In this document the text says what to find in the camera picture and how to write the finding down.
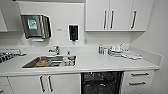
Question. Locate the stainless steel dishwasher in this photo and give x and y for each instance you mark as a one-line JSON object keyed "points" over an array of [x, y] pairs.
{"points": [[101, 83]]}

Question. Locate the blue dish soap bottle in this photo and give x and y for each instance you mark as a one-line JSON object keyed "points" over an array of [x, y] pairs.
{"points": [[100, 49]]}

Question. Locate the small chrome sink fixture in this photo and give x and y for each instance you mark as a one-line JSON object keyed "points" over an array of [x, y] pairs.
{"points": [[68, 53]]}

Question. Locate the white cup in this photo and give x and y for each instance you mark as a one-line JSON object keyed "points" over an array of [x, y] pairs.
{"points": [[71, 60]]}

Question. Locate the small white bottle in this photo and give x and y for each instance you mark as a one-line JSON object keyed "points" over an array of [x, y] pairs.
{"points": [[105, 51]]}

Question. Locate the chrome faucet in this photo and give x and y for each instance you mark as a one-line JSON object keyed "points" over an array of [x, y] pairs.
{"points": [[55, 50]]}

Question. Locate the dish with orange food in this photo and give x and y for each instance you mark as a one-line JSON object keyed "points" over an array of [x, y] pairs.
{"points": [[42, 62]]}

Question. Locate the steel paper towel dispenser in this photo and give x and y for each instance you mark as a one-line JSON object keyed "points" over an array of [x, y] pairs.
{"points": [[36, 26]]}

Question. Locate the stainless steel sink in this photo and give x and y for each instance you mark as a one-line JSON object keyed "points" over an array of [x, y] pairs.
{"points": [[31, 64]]}

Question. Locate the narrow white drawer unit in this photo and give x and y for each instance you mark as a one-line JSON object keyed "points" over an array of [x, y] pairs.
{"points": [[138, 83]]}

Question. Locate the white two-door base cabinet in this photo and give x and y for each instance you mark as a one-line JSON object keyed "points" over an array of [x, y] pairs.
{"points": [[30, 85]]}

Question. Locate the wide white drawer unit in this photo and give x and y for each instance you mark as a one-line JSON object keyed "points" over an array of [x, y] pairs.
{"points": [[5, 86]]}

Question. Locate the white wall outlet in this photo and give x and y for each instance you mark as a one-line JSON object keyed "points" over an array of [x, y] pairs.
{"points": [[84, 40]]}

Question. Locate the black wall soap dispenser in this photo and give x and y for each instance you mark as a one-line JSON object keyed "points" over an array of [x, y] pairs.
{"points": [[73, 32]]}

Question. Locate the small wall label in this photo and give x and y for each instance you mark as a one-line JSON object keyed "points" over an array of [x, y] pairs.
{"points": [[59, 29]]}

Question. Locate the white wall cabinet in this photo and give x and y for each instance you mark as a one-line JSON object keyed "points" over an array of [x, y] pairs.
{"points": [[118, 15], [3, 20]]}

